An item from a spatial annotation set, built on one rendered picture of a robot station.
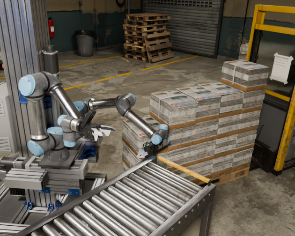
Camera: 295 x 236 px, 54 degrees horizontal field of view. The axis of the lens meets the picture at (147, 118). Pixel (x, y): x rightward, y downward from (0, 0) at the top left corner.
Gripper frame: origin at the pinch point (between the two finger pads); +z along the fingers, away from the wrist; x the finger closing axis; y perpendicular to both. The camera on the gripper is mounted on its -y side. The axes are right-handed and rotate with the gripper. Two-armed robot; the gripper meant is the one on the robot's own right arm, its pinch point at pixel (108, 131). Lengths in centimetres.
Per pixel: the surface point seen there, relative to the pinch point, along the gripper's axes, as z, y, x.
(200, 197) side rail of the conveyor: 47, 39, -33
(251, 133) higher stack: 49, 41, -196
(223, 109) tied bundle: 24, 10, -151
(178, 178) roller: 27, 38, -45
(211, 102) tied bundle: 15, 3, -137
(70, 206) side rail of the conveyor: -13.4, 46.0, 13.9
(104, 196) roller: -2.9, 44.5, -4.6
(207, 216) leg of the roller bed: 51, 60, -49
